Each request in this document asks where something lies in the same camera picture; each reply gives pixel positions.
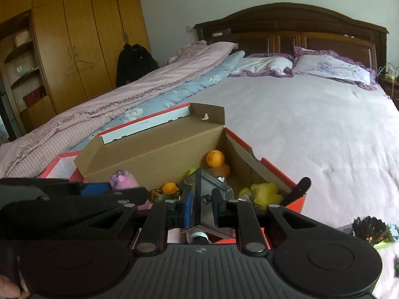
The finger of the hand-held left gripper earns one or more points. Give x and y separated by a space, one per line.
132 194
93 188

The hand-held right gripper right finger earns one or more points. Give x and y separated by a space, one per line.
218 208

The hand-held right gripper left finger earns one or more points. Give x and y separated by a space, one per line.
187 207

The dark grey rectangular box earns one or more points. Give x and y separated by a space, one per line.
202 197

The red cardboard shoe box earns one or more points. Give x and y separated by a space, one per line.
156 149

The pink plush toy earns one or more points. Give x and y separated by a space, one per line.
123 180

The colourful small toy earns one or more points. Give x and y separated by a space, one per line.
159 195

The black flashlight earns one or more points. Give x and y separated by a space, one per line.
199 237

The red shoe box lid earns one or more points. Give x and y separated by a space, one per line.
62 165

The yellow plush toy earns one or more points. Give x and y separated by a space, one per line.
261 194

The orange printed ping pong ball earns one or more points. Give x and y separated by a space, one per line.
215 158

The pink checked blanket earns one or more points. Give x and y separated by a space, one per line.
93 106

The dark red box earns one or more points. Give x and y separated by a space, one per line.
32 97

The light pink bed sheet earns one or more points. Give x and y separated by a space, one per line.
311 146

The light blue floral quilt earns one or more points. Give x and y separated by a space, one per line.
187 90

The black bag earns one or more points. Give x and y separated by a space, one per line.
135 64

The white pillow purple frill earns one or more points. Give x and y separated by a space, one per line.
265 65

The black feather shuttlecock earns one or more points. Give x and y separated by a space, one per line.
369 229

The white round box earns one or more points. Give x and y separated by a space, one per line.
23 37

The yellow wooden wardrobe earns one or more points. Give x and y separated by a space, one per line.
78 21

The lilac floral pillow purple frill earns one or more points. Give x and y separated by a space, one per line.
330 68

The dark wooden bed headboard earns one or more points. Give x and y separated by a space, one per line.
280 21

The dark wooden nightstand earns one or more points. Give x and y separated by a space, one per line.
392 92

